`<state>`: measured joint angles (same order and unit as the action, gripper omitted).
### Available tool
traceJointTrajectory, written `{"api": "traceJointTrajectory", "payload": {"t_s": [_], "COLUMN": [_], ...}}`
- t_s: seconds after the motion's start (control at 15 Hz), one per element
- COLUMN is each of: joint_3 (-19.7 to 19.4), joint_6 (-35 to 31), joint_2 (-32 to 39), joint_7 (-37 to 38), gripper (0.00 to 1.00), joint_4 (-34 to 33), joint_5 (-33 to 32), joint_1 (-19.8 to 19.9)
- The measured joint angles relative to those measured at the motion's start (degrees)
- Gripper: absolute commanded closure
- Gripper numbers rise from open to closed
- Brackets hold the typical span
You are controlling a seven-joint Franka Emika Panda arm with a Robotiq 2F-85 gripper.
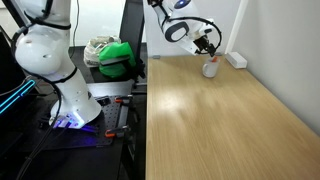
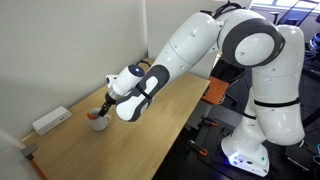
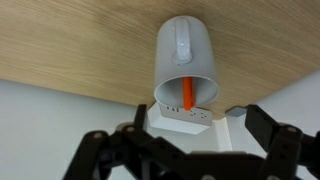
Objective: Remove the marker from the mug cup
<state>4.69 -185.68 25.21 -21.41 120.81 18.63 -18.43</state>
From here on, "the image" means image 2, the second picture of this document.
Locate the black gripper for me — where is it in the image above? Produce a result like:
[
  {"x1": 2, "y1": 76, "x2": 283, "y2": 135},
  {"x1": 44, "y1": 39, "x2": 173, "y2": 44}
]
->
[{"x1": 97, "y1": 91, "x2": 117, "y2": 118}]

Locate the orange grey marker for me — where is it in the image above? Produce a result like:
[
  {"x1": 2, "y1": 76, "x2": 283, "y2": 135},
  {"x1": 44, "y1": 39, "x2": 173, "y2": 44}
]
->
[{"x1": 86, "y1": 111, "x2": 98, "y2": 121}]

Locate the white mug cup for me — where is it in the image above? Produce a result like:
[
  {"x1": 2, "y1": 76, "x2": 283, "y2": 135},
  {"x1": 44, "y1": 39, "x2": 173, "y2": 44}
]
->
[{"x1": 87, "y1": 107, "x2": 112, "y2": 132}]

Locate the white power strip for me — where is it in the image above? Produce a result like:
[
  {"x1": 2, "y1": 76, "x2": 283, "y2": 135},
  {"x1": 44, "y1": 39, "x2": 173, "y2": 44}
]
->
[{"x1": 32, "y1": 105, "x2": 73, "y2": 137}]

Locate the grey table edge clip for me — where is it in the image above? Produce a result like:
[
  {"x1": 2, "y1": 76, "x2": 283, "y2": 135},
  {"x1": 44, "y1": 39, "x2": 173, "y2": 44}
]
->
[{"x1": 20, "y1": 143, "x2": 38, "y2": 161}]

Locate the orange black clamp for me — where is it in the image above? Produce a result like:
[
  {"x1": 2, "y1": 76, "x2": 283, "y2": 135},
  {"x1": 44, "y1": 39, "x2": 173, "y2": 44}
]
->
[
  {"x1": 188, "y1": 139, "x2": 208, "y2": 158},
  {"x1": 199, "y1": 114, "x2": 219, "y2": 128}
]

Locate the orange seat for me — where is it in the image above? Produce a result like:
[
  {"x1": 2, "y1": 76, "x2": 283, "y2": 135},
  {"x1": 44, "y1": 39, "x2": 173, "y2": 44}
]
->
[{"x1": 201, "y1": 76, "x2": 231, "y2": 106}]

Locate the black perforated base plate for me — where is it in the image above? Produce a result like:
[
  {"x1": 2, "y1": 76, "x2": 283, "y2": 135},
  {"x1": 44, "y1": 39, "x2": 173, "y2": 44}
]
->
[{"x1": 186, "y1": 113, "x2": 320, "y2": 180}]

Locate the black frame stand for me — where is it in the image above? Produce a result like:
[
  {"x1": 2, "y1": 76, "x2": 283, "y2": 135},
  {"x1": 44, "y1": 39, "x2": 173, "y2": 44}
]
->
[{"x1": 269, "y1": 0, "x2": 320, "y2": 28}]

